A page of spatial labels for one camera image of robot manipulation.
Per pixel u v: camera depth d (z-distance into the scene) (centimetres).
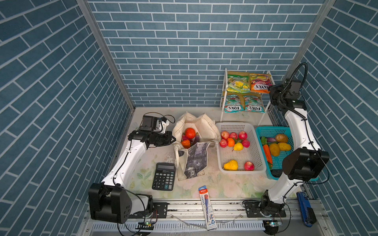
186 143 85
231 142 94
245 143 94
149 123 63
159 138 68
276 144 96
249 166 84
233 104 98
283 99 61
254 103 97
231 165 84
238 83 84
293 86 60
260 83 85
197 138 96
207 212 72
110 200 39
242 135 99
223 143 94
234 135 99
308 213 70
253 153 91
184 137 96
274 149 91
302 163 48
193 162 77
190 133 96
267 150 94
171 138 72
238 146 94
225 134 98
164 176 83
